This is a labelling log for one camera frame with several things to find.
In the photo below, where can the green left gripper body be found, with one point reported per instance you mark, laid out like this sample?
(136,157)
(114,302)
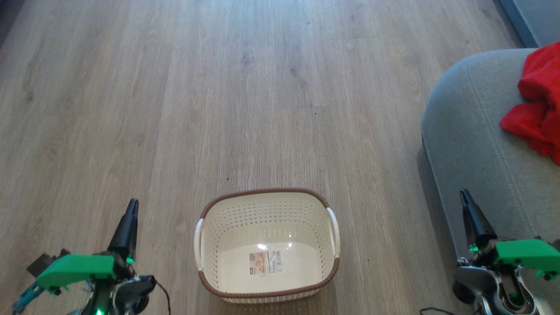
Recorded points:
(78,267)

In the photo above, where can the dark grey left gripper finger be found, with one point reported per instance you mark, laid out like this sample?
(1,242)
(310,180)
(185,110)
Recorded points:
(133,236)
(121,238)

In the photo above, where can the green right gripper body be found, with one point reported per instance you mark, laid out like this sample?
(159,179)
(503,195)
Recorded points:
(525,253)

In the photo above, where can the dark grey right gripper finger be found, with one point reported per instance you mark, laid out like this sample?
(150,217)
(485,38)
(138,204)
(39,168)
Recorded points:
(483,232)
(470,227)

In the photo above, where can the red cloth garment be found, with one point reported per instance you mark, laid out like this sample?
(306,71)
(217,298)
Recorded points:
(538,118)

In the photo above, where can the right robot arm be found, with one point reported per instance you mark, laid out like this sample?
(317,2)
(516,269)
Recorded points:
(472,280)

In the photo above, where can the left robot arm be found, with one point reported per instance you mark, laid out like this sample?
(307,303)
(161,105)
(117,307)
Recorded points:
(131,293)

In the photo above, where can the cream laundry basket brown rim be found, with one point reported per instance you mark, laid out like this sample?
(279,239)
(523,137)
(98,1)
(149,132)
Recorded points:
(227,227)

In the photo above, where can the grey round sofa seat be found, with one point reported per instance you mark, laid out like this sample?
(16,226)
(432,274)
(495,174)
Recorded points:
(472,131)

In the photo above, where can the basket paper label sticker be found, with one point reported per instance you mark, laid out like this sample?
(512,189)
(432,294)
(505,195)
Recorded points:
(265,262)

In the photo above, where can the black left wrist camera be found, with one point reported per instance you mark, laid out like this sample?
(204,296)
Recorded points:
(40,262)

